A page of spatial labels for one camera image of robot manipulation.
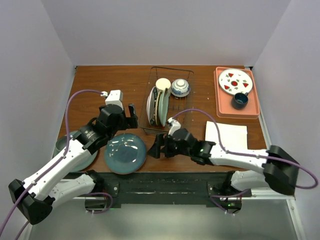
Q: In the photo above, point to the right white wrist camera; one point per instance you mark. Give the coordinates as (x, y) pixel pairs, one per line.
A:
(174, 125)

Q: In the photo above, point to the grey-green round plate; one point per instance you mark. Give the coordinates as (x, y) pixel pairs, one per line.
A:
(85, 162)

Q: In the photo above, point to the black wire dish rack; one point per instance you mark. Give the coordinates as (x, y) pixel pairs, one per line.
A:
(175, 104)

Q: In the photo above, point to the yellow woven bamboo plate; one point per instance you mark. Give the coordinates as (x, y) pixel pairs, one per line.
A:
(156, 109)

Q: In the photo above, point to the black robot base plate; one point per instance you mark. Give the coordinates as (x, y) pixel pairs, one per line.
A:
(167, 188)

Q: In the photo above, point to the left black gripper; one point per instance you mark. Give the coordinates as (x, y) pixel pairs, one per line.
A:
(129, 122)

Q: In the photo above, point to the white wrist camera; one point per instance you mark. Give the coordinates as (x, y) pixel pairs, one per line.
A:
(174, 125)
(114, 97)

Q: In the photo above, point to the watermelon pattern white plate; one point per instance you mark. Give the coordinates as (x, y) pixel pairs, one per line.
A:
(233, 81)

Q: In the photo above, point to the grey ceramic mug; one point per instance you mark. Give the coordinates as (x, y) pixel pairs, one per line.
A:
(60, 145)

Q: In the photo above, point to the blue floral white bowl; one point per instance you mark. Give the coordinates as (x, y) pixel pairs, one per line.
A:
(180, 88)

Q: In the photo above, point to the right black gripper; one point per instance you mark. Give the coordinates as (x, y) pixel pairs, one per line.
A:
(155, 151)

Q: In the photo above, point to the green plate with flower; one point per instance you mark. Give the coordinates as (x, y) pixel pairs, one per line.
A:
(161, 107)

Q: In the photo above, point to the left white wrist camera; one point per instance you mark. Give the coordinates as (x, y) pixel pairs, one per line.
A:
(114, 97)

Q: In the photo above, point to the dark plate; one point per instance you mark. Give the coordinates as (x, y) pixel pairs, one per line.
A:
(125, 154)

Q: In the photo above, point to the dark blue cup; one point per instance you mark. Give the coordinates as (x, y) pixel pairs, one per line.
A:
(240, 100)

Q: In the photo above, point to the cream ceramic mug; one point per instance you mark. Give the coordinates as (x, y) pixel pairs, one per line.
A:
(162, 84)

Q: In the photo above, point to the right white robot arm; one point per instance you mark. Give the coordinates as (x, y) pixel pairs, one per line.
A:
(270, 168)

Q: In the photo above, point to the salmon pink tray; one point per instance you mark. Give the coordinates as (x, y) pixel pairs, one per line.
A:
(223, 100)

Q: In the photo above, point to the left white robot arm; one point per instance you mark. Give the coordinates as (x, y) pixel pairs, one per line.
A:
(39, 194)

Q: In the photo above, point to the white plate teal lettered rim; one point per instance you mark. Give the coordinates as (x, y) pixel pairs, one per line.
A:
(150, 105)

